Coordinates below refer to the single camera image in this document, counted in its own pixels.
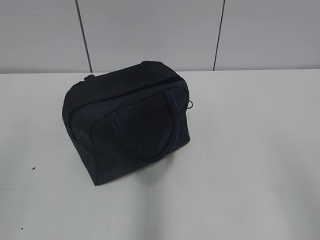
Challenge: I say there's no dark navy fabric lunch bag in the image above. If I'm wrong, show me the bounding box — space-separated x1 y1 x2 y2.
62 61 193 186

